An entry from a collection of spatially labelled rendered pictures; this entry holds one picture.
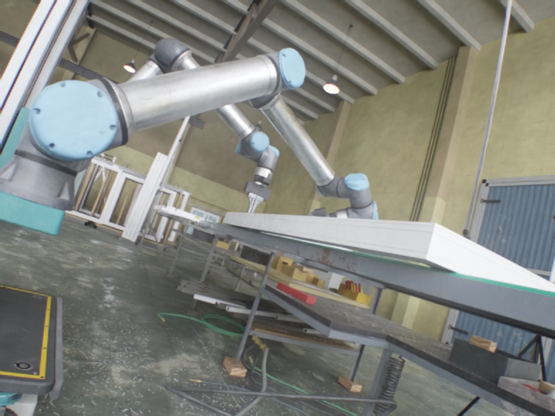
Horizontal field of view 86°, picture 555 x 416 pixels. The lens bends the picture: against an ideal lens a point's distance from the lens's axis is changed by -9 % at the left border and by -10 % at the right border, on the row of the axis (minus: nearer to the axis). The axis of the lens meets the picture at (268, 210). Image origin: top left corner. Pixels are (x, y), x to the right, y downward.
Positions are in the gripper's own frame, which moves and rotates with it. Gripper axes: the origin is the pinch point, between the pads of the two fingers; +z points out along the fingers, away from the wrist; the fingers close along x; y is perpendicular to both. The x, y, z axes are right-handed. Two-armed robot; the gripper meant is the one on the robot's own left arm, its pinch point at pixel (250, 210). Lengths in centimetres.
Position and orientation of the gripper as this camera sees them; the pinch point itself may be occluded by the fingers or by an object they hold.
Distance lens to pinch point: 163.4
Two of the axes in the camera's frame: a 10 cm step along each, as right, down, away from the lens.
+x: -8.7, -3.4, -3.6
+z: -3.2, 9.4, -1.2
